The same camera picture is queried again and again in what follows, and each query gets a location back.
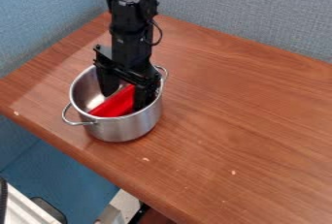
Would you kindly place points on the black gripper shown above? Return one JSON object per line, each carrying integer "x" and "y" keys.
{"x": 125, "y": 61}

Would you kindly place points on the red block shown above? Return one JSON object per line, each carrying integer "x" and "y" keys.
{"x": 118, "y": 104}

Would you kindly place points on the stainless steel pot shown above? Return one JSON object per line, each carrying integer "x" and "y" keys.
{"x": 110, "y": 129}

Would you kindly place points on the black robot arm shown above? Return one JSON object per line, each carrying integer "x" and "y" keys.
{"x": 133, "y": 14}

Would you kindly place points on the dark chair part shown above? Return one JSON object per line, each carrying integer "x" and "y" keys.
{"x": 50, "y": 209}

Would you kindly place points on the table leg frame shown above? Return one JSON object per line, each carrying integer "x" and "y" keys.
{"x": 126, "y": 210}

